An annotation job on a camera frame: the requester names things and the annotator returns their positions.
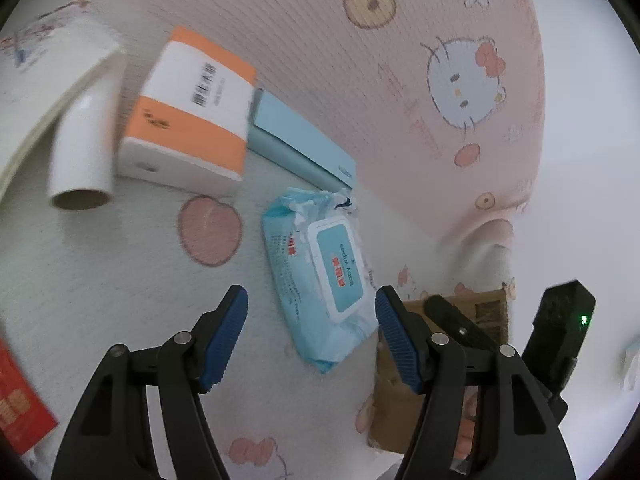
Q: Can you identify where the white printed bed sheet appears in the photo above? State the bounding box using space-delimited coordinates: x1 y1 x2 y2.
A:
0 0 516 480

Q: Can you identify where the brown cardboard box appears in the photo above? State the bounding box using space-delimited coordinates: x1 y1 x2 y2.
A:
369 282 517 457

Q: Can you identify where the light blue case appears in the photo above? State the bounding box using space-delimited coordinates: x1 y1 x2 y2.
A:
247 89 358 193

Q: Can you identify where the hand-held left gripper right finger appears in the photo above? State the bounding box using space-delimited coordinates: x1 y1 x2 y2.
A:
374 285 576 480

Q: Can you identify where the white paper tube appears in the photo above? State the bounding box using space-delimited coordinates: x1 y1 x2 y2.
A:
47 52 127 212

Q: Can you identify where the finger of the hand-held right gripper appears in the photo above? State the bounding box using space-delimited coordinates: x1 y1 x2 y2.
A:
424 295 497 354

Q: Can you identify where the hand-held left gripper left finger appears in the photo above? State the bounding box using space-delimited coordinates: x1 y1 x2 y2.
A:
51 284 249 480

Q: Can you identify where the orange and white tissue box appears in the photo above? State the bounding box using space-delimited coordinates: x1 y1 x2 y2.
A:
117 26 258 196

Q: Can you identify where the white book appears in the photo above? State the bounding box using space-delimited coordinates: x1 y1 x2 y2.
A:
0 12 123 196

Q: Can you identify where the pink cat print blanket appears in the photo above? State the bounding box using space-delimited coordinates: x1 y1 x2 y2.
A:
75 0 547 246

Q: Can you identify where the blue baby wipes pack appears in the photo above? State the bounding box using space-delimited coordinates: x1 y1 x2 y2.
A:
261 186 382 375

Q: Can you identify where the red packet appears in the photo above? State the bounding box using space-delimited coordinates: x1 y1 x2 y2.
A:
0 337 58 457

